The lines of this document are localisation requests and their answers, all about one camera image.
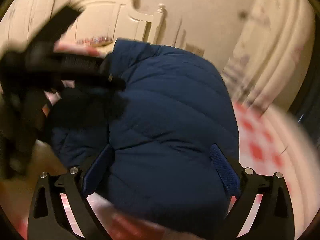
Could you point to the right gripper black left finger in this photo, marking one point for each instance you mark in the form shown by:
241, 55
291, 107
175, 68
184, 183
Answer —
47, 216

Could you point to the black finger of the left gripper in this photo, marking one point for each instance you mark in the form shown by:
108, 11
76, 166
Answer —
75, 63
57, 25

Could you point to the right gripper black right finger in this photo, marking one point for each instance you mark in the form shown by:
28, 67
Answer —
274, 218

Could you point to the navy blue puffer jacket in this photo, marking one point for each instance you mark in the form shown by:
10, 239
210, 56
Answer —
174, 108

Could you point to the white wardrobe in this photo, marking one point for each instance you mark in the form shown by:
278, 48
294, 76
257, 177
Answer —
23, 20

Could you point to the colourful patterned pillow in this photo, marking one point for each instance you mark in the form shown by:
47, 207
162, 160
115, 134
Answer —
95, 42

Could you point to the white wooden headboard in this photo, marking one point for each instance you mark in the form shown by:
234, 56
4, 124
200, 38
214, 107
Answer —
114, 19

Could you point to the red white checkered blanket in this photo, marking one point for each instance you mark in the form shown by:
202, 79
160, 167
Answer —
268, 144

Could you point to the slim desk lamp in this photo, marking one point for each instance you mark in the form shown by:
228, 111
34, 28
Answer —
177, 32

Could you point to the boat print curtain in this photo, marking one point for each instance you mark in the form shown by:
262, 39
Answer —
268, 51

